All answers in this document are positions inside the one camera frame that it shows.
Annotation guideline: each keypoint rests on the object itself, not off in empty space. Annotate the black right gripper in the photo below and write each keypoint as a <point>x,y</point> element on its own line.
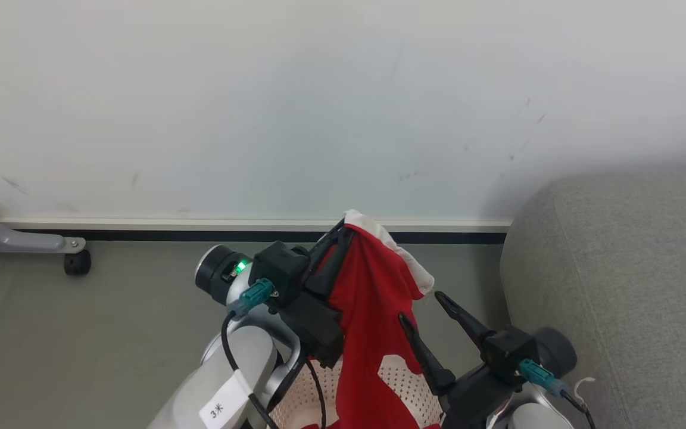
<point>474,396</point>

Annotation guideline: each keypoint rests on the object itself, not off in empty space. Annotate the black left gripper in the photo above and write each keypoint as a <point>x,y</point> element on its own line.
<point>318,330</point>

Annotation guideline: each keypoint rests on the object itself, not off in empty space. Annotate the red white sports jersey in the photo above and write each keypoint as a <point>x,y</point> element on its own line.
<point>373,304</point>

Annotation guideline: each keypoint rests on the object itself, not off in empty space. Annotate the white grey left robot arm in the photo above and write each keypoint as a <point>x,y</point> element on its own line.
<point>242,363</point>

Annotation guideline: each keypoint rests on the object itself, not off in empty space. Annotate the cream perforated plastic laundry basket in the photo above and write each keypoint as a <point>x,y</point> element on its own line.
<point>295,399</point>

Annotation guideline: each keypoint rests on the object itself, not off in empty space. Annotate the white and black baseboard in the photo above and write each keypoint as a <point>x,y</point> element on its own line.
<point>200,229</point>

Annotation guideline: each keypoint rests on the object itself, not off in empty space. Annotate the grey fabric sofa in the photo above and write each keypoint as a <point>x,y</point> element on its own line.
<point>623,286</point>

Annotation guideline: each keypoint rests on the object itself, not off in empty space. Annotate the black caster wheel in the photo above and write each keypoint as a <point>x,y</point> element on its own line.
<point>77,263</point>

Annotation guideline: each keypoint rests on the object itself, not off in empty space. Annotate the grey metal stand leg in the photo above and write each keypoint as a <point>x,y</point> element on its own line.
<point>15,240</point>

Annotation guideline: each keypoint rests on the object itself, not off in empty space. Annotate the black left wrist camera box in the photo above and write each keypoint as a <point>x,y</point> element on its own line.
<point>280,268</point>

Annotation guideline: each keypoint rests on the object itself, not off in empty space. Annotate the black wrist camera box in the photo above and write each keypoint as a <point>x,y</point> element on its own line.
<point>510,353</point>
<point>280,268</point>

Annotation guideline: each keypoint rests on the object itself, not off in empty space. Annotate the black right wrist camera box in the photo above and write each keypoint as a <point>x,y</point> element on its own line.
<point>510,353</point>

